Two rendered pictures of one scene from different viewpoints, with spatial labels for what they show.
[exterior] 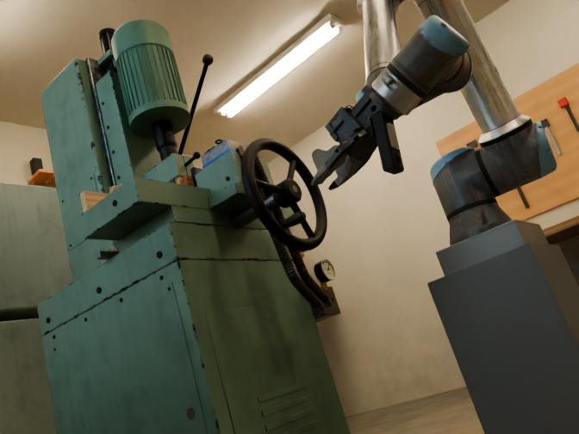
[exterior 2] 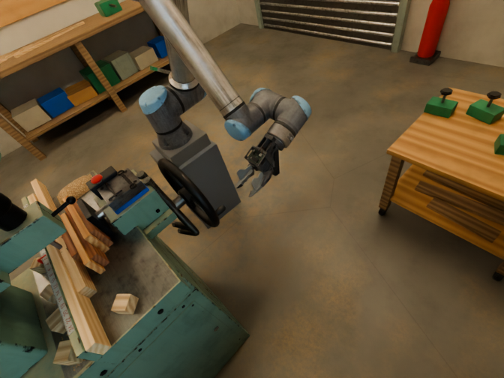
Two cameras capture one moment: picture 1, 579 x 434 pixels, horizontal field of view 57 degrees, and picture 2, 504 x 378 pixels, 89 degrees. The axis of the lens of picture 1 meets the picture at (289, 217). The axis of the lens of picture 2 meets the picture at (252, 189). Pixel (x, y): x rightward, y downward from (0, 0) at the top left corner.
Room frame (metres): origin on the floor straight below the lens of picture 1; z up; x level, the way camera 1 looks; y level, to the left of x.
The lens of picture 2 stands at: (0.71, 0.43, 1.42)
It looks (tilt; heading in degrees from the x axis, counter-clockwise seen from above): 49 degrees down; 297
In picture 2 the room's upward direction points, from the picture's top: 19 degrees counter-clockwise
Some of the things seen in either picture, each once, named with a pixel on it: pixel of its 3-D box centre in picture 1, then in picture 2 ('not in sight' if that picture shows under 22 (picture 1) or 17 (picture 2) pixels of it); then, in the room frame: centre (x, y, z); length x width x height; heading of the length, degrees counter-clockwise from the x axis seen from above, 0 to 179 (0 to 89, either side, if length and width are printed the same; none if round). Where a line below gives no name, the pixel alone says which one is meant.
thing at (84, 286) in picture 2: not in sight; (57, 226); (1.46, 0.21, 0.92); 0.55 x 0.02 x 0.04; 147
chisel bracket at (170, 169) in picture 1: (170, 179); (25, 237); (1.37, 0.29, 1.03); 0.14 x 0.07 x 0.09; 57
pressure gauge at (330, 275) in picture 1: (324, 275); not in sight; (1.46, -0.04, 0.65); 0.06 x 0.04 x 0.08; 147
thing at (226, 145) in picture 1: (229, 157); (116, 185); (1.26, 0.10, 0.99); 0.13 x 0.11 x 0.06; 147
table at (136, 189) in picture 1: (216, 211); (115, 231); (1.31, 0.18, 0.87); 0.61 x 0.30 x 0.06; 147
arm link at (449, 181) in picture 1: (463, 182); (160, 108); (1.54, -0.53, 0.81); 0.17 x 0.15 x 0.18; 61
